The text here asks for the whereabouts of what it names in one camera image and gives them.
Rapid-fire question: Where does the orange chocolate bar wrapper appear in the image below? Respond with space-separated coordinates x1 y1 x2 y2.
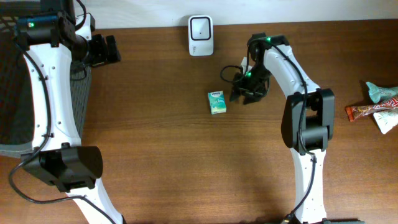
345 96 397 122

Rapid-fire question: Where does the white barcode scanner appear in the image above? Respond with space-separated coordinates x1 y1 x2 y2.
187 15 214 57

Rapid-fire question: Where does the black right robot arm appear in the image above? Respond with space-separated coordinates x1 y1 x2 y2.
229 33 335 223

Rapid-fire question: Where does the teal white tissue pack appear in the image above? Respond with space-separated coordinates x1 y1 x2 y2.
208 91 226 114

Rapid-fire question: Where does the teal snack packet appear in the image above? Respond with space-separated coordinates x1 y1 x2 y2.
366 82 397 103

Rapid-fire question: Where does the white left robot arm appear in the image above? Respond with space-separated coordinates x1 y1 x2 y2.
14 1 125 223

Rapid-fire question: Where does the white cream tube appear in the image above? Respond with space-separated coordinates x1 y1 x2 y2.
373 109 397 134

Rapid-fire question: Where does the grey plastic mesh basket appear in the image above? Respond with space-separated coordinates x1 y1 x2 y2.
1 1 91 158

